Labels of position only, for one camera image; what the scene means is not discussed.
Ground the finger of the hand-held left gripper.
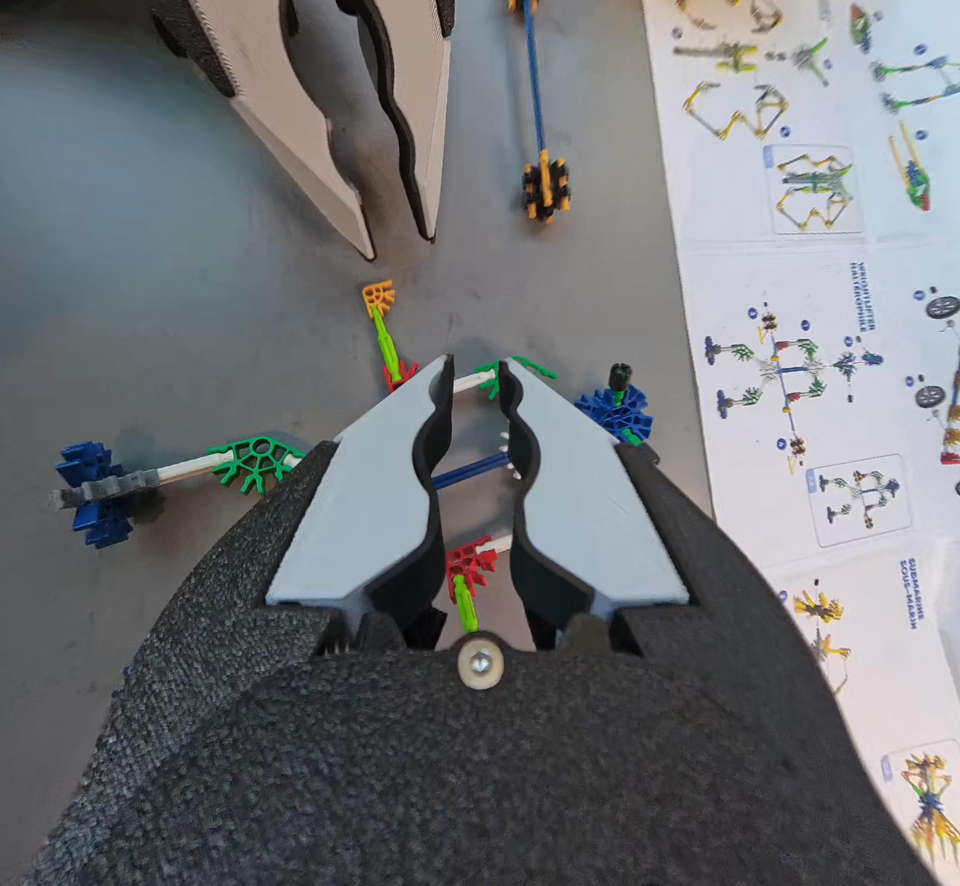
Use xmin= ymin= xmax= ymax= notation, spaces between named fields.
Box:
xmin=324 ymin=0 xmax=453 ymax=242
xmin=148 ymin=0 xmax=378 ymax=262

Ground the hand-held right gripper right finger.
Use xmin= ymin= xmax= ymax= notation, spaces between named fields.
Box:
xmin=497 ymin=358 xmax=693 ymax=652

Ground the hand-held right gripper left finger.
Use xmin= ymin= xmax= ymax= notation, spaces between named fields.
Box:
xmin=264 ymin=355 xmax=456 ymax=651

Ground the multicoloured construction toy model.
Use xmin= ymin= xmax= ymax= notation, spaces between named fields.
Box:
xmin=48 ymin=355 xmax=661 ymax=606

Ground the thin blue toy rod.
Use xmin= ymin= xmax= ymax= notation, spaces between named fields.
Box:
xmin=521 ymin=0 xmax=547 ymax=156

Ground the white instruction sheet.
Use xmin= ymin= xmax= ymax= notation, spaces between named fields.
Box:
xmin=636 ymin=0 xmax=960 ymax=872

